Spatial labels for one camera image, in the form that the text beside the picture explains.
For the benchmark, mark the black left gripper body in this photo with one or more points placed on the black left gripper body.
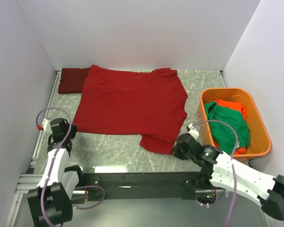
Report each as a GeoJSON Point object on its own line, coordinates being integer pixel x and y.
{"type": "Point", "coordinates": [74, 129]}

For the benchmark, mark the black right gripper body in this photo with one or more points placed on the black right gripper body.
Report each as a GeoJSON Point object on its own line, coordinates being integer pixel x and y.
{"type": "Point", "coordinates": [179, 152]}

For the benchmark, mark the red t shirt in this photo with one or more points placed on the red t shirt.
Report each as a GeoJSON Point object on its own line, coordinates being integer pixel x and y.
{"type": "Point", "coordinates": [151, 104]}

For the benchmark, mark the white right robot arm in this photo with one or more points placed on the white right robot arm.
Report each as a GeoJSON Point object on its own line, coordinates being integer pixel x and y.
{"type": "Point", "coordinates": [220, 171]}

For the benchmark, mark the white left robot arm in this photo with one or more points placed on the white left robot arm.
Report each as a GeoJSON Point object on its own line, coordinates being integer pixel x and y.
{"type": "Point", "coordinates": [50, 202]}

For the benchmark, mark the green t shirt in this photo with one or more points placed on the green t shirt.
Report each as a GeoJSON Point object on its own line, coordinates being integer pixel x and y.
{"type": "Point", "coordinates": [224, 122]}

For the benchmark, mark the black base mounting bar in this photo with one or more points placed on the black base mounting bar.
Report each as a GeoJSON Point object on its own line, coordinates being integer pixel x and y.
{"type": "Point", "coordinates": [160, 185]}

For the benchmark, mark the folded dark red shirt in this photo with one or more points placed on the folded dark red shirt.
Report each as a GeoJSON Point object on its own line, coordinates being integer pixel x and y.
{"type": "Point", "coordinates": [72, 80]}

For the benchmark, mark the orange t shirt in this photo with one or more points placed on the orange t shirt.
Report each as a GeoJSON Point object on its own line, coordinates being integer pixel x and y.
{"type": "Point", "coordinates": [238, 107]}

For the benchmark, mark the orange plastic tub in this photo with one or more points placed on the orange plastic tub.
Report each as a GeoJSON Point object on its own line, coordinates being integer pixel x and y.
{"type": "Point", "coordinates": [260, 143]}

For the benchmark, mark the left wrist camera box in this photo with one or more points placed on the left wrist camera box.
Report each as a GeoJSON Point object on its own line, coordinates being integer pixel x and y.
{"type": "Point", "coordinates": [45, 125]}

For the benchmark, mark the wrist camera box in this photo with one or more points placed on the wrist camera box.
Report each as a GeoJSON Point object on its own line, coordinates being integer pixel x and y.
{"type": "Point", "coordinates": [45, 125]}
{"type": "Point", "coordinates": [192, 131]}

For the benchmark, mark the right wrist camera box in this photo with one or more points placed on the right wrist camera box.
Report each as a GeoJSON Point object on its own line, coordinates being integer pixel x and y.
{"type": "Point", "coordinates": [192, 131]}

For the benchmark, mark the aluminium frame rail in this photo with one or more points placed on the aluminium frame rail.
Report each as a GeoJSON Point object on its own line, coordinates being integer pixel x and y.
{"type": "Point", "coordinates": [18, 212]}

